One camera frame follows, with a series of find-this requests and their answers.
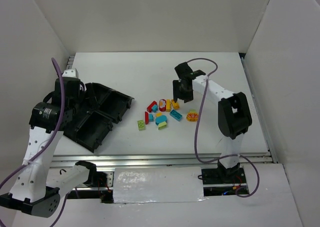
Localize orange-yellow lego brick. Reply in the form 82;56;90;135
171;99;180;110

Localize orange flower lego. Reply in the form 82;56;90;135
186;109;199;122

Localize red lego with flower print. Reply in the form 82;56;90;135
158;99;167;112

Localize teal rounded lego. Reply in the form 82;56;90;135
155;115;167;126

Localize red arch lego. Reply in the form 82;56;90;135
146;101;157;113

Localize yellow lego brick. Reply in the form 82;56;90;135
165;99;172;112

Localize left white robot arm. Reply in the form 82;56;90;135
0;69;113;218

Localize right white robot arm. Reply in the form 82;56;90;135
172;62;253;181

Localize blue flat lego brick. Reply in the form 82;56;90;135
169;109;183;121

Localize small teal lego upper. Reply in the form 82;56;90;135
151;104;158;113

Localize small teal lego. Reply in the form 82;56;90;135
151;104;158;113
148;113;154;122

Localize black four-compartment tray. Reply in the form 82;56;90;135
63;82;134;153

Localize light green slope lego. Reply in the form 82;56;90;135
158;121;167;130

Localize small teal lego lower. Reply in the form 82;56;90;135
148;113;154;122

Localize red curved lego lower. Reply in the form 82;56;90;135
144;111;150;125

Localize aluminium rail frame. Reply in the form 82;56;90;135
49;52;279;204

